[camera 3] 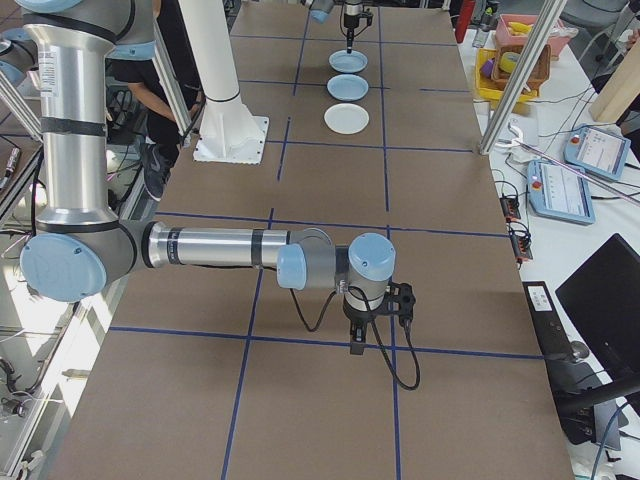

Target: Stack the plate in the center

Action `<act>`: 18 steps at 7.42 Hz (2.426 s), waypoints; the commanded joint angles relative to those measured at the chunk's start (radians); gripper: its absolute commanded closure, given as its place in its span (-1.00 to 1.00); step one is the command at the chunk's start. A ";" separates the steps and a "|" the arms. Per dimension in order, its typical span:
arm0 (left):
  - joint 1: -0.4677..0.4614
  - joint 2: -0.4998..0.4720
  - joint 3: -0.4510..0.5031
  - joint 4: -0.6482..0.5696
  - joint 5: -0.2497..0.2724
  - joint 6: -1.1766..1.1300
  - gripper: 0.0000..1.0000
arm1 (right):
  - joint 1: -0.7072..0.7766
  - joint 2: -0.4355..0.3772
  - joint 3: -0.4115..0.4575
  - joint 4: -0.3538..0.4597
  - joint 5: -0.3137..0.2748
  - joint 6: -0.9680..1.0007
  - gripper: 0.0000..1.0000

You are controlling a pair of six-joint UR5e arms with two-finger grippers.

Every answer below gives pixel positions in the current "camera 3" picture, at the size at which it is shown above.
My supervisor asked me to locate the light blue round plate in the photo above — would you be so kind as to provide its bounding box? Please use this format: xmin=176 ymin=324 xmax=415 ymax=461
xmin=326 ymin=73 xmax=371 ymax=102
xmin=328 ymin=49 xmax=370 ymax=75

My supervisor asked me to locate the white round plate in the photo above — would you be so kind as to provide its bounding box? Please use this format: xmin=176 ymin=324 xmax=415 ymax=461
xmin=323 ymin=102 xmax=372 ymax=136

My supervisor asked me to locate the red fire extinguisher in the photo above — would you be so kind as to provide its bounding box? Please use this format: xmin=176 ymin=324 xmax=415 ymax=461
xmin=453 ymin=0 xmax=475 ymax=45

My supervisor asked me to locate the clear drink bottle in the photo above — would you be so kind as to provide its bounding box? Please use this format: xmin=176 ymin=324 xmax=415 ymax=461
xmin=473 ymin=8 xmax=495 ymax=49

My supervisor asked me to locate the yellow plastic bin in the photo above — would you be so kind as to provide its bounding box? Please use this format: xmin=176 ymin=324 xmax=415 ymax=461
xmin=473 ymin=47 xmax=540 ymax=105

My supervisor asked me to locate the pink plastic bin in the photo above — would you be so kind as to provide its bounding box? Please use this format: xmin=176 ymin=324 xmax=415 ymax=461
xmin=494 ymin=13 xmax=577 ymax=62

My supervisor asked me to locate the small red circuit board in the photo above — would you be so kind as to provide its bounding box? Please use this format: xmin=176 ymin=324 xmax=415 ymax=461
xmin=499 ymin=194 xmax=523 ymax=222
xmin=508 ymin=230 xmax=535 ymax=265

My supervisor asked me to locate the white plastic hook part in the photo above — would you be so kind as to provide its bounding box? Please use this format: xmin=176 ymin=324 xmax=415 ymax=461
xmin=493 ymin=121 xmax=527 ymax=152

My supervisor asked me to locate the brown wicker basket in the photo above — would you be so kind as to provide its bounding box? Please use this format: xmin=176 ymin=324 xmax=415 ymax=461
xmin=491 ymin=43 xmax=552 ymax=97

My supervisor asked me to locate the person in black clothes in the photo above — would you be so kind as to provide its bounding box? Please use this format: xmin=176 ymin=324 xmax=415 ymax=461
xmin=106 ymin=0 xmax=202 ymax=202

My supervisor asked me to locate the light blue teach pendant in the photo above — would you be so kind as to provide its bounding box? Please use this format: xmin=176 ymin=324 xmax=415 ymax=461
xmin=563 ymin=124 xmax=633 ymax=183
xmin=526 ymin=158 xmax=597 ymax=225

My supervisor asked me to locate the black laptop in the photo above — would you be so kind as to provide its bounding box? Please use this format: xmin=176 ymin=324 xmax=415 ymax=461
xmin=554 ymin=232 xmax=640 ymax=384

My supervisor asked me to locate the thin pink rod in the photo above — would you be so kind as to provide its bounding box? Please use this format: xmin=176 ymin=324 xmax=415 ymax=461
xmin=514 ymin=138 xmax=640 ymax=207

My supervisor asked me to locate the wooden board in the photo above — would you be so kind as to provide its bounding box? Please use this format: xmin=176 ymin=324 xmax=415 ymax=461
xmin=591 ymin=35 xmax=640 ymax=125

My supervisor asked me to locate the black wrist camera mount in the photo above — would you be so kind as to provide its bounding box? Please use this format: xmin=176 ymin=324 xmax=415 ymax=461
xmin=384 ymin=281 xmax=418 ymax=329

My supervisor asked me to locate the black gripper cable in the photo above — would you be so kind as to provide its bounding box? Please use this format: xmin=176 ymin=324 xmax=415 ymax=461
xmin=288 ymin=287 xmax=339 ymax=334

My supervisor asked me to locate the black camera cable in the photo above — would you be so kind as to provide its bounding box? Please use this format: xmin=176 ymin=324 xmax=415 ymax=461
xmin=355 ymin=288 xmax=422 ymax=392

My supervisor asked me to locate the white pedestal column with plate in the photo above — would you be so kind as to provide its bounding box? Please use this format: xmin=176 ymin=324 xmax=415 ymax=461
xmin=175 ymin=0 xmax=271 ymax=165

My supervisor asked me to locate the aluminium frame bar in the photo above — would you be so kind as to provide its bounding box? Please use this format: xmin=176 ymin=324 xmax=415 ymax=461
xmin=476 ymin=0 xmax=572 ymax=157
xmin=149 ymin=44 xmax=195 ymax=139

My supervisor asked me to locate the blue cable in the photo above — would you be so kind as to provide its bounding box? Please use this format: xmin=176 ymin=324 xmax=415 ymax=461
xmin=593 ymin=398 xmax=629 ymax=480

